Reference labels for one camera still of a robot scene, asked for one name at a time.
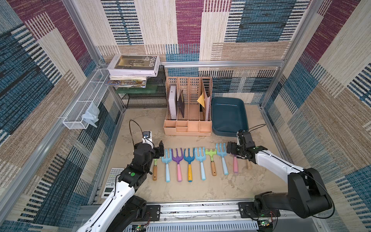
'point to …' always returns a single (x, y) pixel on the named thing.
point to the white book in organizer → (172, 101)
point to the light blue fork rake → (201, 158)
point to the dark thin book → (181, 103)
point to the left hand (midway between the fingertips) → (152, 141)
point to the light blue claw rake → (167, 160)
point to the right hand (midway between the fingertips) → (234, 145)
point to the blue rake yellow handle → (190, 159)
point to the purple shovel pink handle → (235, 164)
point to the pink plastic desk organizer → (189, 106)
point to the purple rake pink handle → (178, 159)
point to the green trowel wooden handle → (211, 152)
